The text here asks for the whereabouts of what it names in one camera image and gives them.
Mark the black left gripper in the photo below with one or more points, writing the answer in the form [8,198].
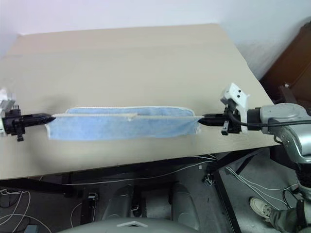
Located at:
[12,121]

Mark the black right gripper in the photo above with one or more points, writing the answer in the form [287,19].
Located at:
[232,121]

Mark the light blue towel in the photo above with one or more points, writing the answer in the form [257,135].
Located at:
[116,127]

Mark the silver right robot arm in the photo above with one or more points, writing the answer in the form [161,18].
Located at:
[284,119]

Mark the black table caster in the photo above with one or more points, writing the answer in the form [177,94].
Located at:
[92,197]
[208,179]

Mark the dark grey rounded robot foot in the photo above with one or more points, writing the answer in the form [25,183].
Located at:
[124,201]
[183,204]

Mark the brown wooden furniture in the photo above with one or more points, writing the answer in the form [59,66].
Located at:
[291,65]

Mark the white sneaker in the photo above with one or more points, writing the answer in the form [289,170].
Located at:
[260,208]

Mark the grey trouser leg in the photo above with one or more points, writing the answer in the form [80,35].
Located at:
[289,218]

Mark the grey robot torso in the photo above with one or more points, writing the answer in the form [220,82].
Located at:
[131,225]

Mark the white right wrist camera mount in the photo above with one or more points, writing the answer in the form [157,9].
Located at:
[236,95]

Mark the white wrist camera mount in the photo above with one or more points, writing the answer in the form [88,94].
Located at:
[5,102]
[236,95]

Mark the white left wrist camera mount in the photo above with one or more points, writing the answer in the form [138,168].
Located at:
[5,102]

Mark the black table frame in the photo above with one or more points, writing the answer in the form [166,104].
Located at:
[226,182]

